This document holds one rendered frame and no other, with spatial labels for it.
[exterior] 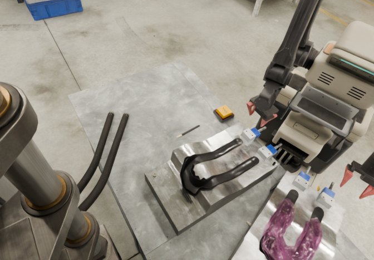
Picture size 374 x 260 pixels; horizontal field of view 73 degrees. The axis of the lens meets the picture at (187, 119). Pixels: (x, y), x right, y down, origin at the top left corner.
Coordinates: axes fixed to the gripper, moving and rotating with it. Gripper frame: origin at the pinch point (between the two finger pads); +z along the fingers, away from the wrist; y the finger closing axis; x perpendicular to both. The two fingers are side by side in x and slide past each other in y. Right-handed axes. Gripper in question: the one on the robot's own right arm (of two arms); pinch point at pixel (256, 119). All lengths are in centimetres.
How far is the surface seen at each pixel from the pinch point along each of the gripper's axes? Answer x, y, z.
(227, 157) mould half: -14.9, 4.1, 12.9
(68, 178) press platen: -71, 6, -27
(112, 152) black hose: -55, -21, 13
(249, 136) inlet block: -1.7, 1.3, 9.3
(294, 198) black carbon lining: -1.1, 31.2, 15.8
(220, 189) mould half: -28.7, 14.7, 8.4
